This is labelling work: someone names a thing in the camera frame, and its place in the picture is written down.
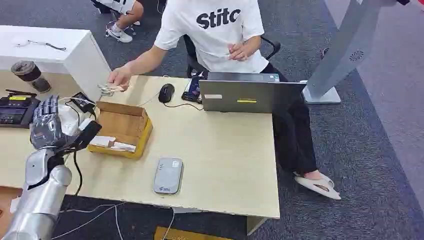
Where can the person's right hand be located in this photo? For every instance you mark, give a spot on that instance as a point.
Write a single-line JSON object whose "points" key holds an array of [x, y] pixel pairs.
{"points": [[120, 76]]}

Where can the person's left hand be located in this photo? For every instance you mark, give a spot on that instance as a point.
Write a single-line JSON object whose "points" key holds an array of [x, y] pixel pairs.
{"points": [[239, 52]]}

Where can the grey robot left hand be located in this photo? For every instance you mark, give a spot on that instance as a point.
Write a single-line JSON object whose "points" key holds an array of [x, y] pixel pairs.
{"points": [[46, 129]]}

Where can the printed card stack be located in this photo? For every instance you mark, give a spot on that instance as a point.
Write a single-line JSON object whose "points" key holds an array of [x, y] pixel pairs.
{"points": [[109, 88]]}

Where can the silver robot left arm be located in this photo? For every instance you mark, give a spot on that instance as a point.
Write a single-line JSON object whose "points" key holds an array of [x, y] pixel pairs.
{"points": [[39, 198]]}

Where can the seated person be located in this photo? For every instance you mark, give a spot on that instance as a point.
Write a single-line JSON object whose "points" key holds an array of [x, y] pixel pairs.
{"points": [[215, 36]]}

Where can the black desktop terminal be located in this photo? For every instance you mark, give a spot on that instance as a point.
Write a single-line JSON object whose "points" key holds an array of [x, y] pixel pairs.
{"points": [[15, 111]]}

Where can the grey laptop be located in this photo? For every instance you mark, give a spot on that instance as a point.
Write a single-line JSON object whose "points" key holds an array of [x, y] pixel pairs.
{"points": [[248, 96]]}

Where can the black power adapter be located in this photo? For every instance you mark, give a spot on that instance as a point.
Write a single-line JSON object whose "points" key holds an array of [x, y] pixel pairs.
{"points": [[82, 102]]}

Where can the black office chair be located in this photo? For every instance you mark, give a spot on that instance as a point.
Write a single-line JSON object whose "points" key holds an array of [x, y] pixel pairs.
{"points": [[192, 56]]}

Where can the black computer mouse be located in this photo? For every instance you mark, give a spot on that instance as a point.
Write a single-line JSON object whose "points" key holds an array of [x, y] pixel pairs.
{"points": [[166, 92]]}

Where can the wooden card box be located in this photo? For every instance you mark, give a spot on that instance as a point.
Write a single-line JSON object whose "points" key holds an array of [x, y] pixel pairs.
{"points": [[124, 127]]}

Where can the dark lidded drink cup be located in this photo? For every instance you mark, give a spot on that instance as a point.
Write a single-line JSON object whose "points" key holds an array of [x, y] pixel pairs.
{"points": [[31, 76]]}

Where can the white card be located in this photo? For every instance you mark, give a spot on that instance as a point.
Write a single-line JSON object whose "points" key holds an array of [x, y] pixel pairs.
{"points": [[101, 140], [124, 147]]}

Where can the black smartphone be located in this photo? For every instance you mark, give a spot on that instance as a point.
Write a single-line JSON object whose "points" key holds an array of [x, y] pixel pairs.
{"points": [[192, 89]]}

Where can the background person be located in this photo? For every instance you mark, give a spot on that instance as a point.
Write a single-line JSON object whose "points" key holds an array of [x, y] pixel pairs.
{"points": [[124, 16]]}

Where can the white cabinet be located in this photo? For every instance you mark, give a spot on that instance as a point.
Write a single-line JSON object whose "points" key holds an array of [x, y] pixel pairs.
{"points": [[49, 43]]}

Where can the grey kiosk stand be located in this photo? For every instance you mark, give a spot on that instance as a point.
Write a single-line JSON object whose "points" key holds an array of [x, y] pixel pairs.
{"points": [[344, 49]]}

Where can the flat grey rounded device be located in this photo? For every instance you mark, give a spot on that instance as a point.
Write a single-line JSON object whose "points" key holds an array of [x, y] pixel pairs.
{"points": [[168, 175]]}

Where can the beige slipper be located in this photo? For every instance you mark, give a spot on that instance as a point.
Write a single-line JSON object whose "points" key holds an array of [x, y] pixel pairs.
{"points": [[319, 187]]}

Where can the yellow floor board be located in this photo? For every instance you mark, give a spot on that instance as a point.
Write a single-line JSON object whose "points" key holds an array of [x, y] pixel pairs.
{"points": [[185, 234]]}

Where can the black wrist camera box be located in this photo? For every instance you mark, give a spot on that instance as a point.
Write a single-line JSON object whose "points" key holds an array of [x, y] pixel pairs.
{"points": [[89, 132]]}

